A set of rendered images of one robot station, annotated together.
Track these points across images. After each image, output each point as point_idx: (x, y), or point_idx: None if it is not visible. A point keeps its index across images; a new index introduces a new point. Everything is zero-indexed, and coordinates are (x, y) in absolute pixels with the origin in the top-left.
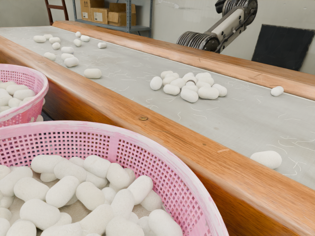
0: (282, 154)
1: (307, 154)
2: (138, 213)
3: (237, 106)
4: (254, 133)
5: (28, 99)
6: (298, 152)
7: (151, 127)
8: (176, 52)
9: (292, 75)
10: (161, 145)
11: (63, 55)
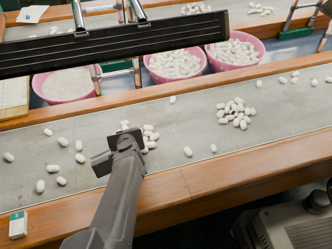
0: (173, 109)
1: (170, 115)
2: None
3: (207, 121)
4: (186, 111)
5: None
6: (172, 114)
7: (195, 80)
8: (303, 136)
9: (225, 168)
10: (184, 77)
11: (293, 77)
